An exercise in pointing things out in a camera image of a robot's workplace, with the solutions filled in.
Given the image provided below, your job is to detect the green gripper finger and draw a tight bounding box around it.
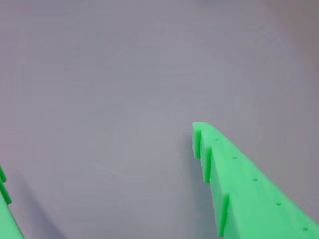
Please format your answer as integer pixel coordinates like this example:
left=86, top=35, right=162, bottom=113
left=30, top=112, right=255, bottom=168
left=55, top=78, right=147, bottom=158
left=0, top=164, right=31, bottom=239
left=191, top=121, right=319, bottom=239

